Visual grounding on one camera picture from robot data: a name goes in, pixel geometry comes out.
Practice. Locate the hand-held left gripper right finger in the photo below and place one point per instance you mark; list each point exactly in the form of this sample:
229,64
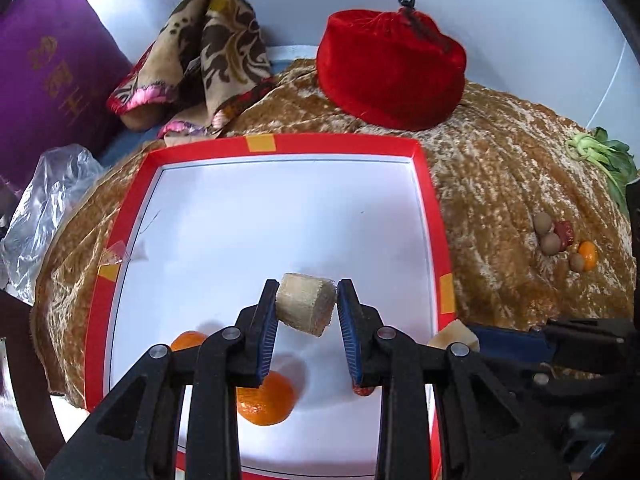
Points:
350,340

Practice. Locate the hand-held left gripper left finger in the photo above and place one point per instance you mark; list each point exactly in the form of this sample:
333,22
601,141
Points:
267,340

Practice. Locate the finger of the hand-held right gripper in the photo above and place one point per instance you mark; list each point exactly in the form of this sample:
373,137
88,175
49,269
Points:
510,344

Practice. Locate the brown longan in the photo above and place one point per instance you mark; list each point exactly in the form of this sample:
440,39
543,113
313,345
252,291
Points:
551,244
576,262
541,222

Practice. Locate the red date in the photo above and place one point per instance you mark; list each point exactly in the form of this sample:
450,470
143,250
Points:
563,228
362,390
567,243

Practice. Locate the small orange tangerine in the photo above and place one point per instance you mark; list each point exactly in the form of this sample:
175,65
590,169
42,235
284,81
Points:
588,254

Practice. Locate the red tray with white inside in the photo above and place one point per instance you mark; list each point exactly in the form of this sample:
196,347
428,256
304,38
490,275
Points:
280,220

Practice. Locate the golden velvet tablecloth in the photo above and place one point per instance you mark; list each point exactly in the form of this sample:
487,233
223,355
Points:
500,160

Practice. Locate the green bok choy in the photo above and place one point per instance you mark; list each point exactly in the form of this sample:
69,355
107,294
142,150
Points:
607,160

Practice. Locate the clear plastic bag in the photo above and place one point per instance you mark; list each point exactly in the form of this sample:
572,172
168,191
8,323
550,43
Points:
45,200

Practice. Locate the red velvet hat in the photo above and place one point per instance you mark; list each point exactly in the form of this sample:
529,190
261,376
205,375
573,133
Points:
390,75

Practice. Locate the brown floral patterned cloth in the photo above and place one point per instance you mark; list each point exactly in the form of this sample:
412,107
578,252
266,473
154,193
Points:
220,45

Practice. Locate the purple bag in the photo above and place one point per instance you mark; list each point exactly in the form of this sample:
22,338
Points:
50,70

